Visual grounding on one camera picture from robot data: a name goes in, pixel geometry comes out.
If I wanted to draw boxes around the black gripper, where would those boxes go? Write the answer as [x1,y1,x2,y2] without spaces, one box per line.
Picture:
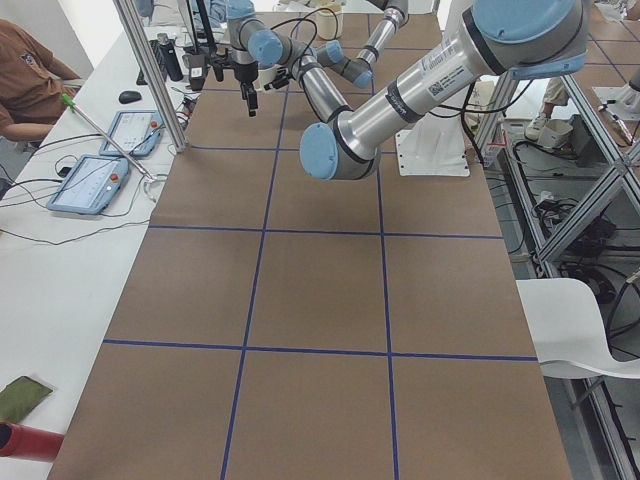
[209,49,258,117]
[272,67,303,93]

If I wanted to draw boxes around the white HOME mug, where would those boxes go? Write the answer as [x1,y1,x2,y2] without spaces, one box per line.
[256,65,280,91]

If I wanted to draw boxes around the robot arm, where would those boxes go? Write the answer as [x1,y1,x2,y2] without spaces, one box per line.
[226,1,592,180]
[276,1,409,88]

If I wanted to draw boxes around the black bottle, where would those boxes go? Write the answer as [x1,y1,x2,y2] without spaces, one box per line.
[157,33,184,82]

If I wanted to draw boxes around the cream waste bin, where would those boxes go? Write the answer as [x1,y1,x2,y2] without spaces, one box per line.
[314,7,344,40]

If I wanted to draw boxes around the far blue teach pendant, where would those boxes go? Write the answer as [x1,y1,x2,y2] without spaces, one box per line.
[108,110,164,158]

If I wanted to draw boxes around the blue teach pendant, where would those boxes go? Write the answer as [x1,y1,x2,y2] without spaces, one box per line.
[108,110,164,158]
[46,155,129,215]

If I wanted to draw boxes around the black computer mouse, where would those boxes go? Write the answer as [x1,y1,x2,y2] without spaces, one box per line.
[118,90,142,105]

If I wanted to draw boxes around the metal rod green tip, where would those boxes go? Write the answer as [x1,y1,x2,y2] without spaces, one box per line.
[61,93,157,182]

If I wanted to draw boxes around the near blue teach pendant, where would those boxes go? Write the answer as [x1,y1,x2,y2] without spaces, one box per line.
[46,155,129,215]

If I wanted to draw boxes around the seated person brown shirt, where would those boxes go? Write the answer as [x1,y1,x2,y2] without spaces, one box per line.
[1,20,83,143]

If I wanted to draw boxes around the green cloth pouch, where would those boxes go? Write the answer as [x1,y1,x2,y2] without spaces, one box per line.
[1,376,53,424]

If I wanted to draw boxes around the white plastic chair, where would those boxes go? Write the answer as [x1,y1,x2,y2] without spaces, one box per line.
[516,278,639,380]

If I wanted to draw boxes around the red cylinder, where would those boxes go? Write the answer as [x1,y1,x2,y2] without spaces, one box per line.
[1,422,64,463]

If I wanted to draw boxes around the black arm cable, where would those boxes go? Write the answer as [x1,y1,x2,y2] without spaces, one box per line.
[269,6,346,51]

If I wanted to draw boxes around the aluminium frame post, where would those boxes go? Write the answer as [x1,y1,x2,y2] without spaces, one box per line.
[113,0,187,153]

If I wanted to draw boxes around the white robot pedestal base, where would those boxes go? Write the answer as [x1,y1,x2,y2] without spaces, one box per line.
[395,77,495,178]

